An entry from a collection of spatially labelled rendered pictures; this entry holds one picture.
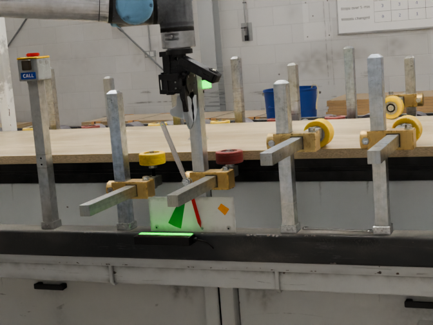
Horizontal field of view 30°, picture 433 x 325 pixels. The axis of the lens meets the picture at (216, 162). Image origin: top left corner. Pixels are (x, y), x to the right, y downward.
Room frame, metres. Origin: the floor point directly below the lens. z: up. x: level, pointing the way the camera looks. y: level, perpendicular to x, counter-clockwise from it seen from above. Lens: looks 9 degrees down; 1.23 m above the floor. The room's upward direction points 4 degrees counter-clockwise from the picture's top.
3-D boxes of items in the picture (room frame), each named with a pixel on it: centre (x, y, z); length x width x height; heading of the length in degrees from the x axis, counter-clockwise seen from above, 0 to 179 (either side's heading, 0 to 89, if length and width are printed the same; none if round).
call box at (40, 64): (2.42, 0.52, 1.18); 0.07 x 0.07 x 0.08; 68
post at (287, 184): (2.14, -0.19, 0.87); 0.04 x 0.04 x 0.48; 68
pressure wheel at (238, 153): (2.33, -0.04, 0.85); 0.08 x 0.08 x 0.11
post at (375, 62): (2.05, -0.42, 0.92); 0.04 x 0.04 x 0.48; 68
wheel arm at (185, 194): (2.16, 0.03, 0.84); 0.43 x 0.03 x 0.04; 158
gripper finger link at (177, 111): (2.15, 0.09, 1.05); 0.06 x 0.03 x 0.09; 68
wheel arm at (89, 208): (2.24, 0.27, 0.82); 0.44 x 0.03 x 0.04; 158
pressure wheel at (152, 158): (2.43, 0.19, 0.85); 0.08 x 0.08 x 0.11
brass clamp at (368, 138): (2.04, -0.44, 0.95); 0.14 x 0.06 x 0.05; 68
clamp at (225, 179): (2.23, 0.02, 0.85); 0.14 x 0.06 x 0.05; 68
